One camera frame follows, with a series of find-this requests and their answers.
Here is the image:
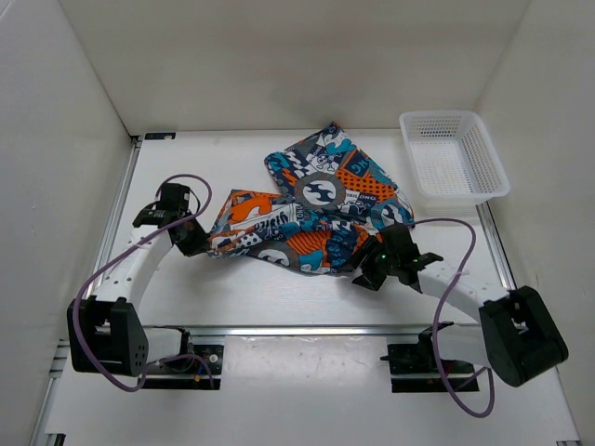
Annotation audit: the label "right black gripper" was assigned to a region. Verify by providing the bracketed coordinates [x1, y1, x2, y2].
[339, 234, 399, 291]

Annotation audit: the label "colourful patterned shorts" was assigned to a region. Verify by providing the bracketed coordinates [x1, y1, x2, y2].
[207, 123, 415, 275]

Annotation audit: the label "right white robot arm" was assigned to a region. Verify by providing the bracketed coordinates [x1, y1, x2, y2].
[345, 223, 569, 387]

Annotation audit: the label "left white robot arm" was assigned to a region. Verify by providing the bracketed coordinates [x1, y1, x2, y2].
[67, 182, 208, 377]

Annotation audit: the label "small black label sticker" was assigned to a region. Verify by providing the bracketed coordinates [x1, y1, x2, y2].
[144, 132, 177, 140]

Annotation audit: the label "white plastic basket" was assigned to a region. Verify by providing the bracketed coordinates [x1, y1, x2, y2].
[399, 110, 510, 210]

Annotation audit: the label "front aluminium rail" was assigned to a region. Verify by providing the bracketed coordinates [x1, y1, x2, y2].
[143, 324, 447, 338]

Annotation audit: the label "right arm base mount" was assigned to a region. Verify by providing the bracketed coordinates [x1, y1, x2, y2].
[380, 327, 479, 393]

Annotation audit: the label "right aluminium rail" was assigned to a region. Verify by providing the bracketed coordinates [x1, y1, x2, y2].
[476, 203, 517, 290]

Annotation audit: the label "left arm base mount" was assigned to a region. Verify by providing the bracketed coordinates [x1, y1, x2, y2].
[142, 334, 225, 391]

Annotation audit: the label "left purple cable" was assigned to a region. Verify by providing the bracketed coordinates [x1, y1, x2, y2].
[73, 173, 215, 393]

